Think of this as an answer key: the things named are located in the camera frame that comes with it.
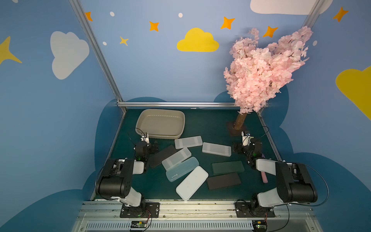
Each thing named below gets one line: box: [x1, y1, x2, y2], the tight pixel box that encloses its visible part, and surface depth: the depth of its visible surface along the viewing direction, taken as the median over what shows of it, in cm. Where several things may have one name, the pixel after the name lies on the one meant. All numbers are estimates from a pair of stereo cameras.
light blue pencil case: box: [165, 156, 200, 183], surface depth 90 cm
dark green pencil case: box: [212, 160, 245, 175], surface depth 91 cm
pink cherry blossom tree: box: [223, 26, 314, 130], surface depth 65 cm
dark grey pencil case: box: [148, 145, 177, 168], surface depth 92 cm
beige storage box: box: [135, 108, 186, 139], surface depth 113 cm
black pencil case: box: [206, 173, 242, 190], surface depth 86 cm
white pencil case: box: [175, 165, 209, 202], surface depth 84 cm
